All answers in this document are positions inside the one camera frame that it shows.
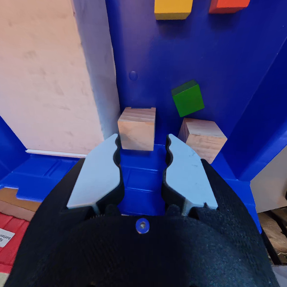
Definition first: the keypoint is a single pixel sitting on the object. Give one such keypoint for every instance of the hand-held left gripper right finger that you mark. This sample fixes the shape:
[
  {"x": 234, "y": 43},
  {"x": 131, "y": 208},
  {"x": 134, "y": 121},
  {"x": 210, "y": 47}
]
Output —
[{"x": 188, "y": 177}]

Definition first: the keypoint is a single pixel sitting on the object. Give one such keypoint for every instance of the blue plastic bin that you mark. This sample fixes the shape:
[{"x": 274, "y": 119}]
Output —
[{"x": 224, "y": 67}]

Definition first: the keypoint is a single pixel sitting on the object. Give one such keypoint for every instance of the green wooden cube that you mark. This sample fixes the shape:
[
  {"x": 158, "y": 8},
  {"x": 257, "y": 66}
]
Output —
[{"x": 188, "y": 101}]

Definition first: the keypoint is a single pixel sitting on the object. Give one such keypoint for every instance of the yellow wooden cube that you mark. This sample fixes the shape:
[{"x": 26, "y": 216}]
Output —
[{"x": 171, "y": 7}]

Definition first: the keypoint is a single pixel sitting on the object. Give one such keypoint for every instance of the plain wooden cube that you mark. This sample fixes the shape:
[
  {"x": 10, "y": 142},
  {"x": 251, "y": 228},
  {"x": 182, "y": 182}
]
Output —
[
  {"x": 136, "y": 132},
  {"x": 204, "y": 141}
]

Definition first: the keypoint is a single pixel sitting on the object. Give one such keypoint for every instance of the red case with white label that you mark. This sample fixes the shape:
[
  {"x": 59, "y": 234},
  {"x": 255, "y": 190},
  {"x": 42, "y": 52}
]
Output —
[{"x": 15, "y": 251}]

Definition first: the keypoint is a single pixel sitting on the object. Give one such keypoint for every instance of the wooden pallet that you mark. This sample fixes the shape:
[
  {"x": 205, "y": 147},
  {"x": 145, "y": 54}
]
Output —
[{"x": 274, "y": 235}]

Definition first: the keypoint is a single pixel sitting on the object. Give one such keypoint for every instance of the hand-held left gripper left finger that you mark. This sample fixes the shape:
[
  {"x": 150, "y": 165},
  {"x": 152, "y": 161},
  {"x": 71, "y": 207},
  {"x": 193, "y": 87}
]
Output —
[{"x": 96, "y": 177}]

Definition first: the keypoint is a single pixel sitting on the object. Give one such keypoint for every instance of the white panel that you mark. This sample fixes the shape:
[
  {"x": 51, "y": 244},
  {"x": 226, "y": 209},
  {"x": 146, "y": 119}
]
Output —
[{"x": 271, "y": 183}]

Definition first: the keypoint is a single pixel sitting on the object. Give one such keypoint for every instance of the white cardboard box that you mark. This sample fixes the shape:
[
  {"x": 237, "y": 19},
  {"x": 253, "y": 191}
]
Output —
[{"x": 44, "y": 78}]

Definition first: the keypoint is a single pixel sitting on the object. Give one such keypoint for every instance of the red wooden cube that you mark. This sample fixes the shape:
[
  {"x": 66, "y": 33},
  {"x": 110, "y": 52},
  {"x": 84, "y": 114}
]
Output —
[{"x": 226, "y": 5}]

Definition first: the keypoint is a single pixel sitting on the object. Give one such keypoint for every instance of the brown wooden board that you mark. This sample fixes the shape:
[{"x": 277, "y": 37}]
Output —
[{"x": 13, "y": 206}]

